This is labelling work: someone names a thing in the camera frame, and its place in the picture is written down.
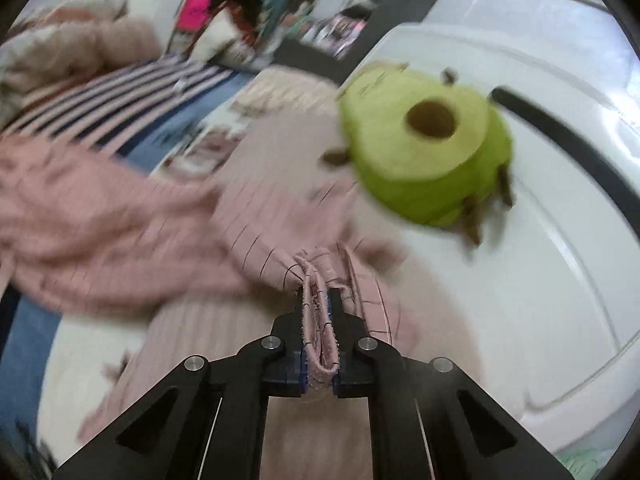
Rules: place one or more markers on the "striped blanket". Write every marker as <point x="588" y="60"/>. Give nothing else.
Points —
<point x="100" y="105"/>

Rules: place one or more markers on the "neon pink paper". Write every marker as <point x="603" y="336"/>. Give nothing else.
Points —
<point x="195" y="10"/>

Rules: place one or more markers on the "white cloth bundle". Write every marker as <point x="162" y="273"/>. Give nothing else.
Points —
<point x="212" y="37"/>

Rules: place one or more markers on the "green avocado plush toy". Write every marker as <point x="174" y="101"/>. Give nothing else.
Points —
<point x="400" y="170"/>

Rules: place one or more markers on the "cluttered bookshelf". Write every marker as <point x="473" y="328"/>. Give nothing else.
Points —
<point x="345" y="30"/>

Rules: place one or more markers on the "red and dark clothes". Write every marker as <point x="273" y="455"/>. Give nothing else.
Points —
<point x="245" y="15"/>

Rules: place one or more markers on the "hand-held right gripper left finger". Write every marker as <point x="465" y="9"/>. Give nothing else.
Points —
<point x="300" y="375"/>

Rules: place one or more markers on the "beige clothes pile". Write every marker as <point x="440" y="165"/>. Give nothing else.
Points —
<point x="90" y="45"/>

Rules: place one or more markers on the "pink checked pants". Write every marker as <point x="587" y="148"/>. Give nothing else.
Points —
<point x="150" y="240"/>

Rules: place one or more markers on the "pink patterned pillow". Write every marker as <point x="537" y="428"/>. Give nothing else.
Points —
<point x="290" y="90"/>

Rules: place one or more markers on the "white bed headboard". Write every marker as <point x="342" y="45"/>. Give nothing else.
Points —
<point x="550" y="285"/>

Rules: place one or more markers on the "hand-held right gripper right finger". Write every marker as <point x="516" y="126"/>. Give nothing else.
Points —
<point x="345" y="345"/>

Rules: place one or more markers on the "white bed sheet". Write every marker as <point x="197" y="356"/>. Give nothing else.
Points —
<point x="85" y="375"/>

